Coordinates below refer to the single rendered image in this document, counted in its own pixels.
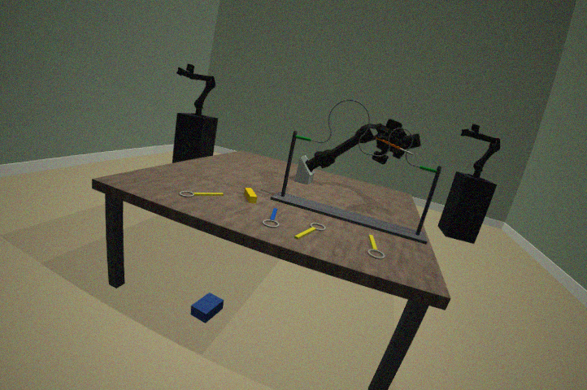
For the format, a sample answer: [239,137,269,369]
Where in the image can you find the blue handle with white loop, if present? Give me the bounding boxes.
[263,208,280,228]

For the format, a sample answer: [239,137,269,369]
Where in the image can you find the yellow block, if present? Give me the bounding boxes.
[244,188,257,203]

